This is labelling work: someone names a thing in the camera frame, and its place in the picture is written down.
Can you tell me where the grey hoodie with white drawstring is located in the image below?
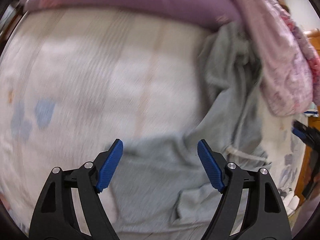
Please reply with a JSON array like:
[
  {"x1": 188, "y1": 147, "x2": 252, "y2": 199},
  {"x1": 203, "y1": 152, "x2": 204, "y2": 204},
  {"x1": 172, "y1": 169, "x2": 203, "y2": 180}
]
[{"x1": 111, "y1": 23, "x2": 268, "y2": 234}]

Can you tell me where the purple floral quilt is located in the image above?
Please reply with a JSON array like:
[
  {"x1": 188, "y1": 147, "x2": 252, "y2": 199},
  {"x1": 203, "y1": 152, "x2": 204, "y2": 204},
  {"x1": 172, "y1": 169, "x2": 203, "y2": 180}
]
[{"x1": 24, "y1": 0, "x2": 319, "y2": 116}]

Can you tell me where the wooden headboard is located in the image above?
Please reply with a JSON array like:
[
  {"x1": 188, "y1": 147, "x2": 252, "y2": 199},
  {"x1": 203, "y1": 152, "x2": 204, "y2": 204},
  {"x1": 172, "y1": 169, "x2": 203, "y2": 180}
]
[{"x1": 294, "y1": 27, "x2": 320, "y2": 205}]

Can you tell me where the floral bed sheet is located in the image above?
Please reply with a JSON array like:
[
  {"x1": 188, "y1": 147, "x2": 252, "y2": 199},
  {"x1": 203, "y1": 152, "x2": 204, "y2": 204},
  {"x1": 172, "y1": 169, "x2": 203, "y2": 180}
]
[{"x1": 0, "y1": 7, "x2": 308, "y2": 235}]

